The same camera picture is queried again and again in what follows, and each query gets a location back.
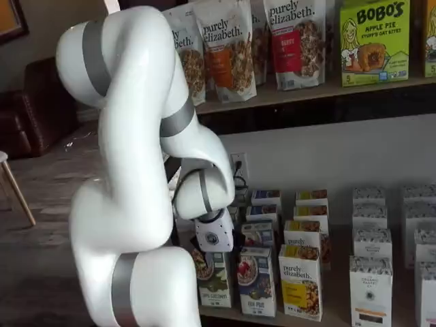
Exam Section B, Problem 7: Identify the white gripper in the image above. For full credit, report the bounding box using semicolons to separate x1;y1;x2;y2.
189;207;247;255

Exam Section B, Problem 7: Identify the blue and white cereal box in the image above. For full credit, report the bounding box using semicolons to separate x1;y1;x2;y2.
245;204;279;224
240;220;275;251
251;189;282;207
237;245;277;318

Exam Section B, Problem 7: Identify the green and white cereal box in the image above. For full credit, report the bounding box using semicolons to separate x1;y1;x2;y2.
191;248;233;309

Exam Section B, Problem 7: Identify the yellow purely elizabeth box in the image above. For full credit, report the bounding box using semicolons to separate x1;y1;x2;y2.
293;205;330;225
283;220;332;270
295;189;329;207
278;244;324;323

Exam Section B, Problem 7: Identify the white organic pantry box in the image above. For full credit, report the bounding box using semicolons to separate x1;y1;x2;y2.
414;261;436;327
405;202;436;269
352;187;387;207
401;184;436;205
349;255;394;327
413;228;436;265
352;204;388;231
352;228;393;260

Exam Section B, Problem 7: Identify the green Bobo's apple pie box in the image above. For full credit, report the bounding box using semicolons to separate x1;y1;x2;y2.
339;0;411;87

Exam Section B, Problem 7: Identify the yellow Bobo's box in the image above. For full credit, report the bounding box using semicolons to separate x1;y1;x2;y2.
423;0;436;79

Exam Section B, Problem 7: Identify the blue label granola bag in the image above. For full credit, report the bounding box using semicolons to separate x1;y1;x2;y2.
161;3;207;106

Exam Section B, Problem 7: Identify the orange label granola bag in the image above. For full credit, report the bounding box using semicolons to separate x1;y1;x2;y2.
193;0;258;104

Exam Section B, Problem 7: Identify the purely elizabeth granola bag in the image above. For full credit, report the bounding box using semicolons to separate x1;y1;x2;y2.
250;0;274;87

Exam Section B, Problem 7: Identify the red label granola bag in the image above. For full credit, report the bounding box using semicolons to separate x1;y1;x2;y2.
263;0;326;91

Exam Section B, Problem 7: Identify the brown leather armchair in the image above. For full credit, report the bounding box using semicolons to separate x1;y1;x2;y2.
0;57;83;159

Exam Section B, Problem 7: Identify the white wall power outlet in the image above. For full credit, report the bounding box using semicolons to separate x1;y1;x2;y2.
230;153;249;181

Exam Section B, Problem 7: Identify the black frame wooden shelf unit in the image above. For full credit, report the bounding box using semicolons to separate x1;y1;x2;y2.
159;0;436;327

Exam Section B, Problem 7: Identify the dark framed wall picture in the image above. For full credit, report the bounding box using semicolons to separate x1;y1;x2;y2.
0;0;30;46

